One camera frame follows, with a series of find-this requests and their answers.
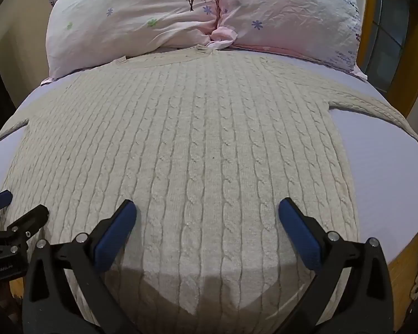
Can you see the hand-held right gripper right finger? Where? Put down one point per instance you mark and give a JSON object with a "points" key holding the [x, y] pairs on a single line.
{"points": [[299, 231]]}

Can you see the lavender bed sheet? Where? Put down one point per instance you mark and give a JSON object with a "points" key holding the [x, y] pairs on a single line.
{"points": [[376, 167]]}

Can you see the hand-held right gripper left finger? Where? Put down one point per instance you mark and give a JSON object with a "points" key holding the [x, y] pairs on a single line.
{"points": [[114, 229]]}

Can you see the wooden bed frame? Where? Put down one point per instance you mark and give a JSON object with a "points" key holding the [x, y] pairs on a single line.
{"points": [[407, 275]]}

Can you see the wooden door frame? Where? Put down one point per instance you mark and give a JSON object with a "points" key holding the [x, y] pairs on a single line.
{"points": [[400, 41]]}

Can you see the pink floral pillow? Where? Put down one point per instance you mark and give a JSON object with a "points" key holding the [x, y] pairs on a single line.
{"points": [[125, 17], [292, 17]]}

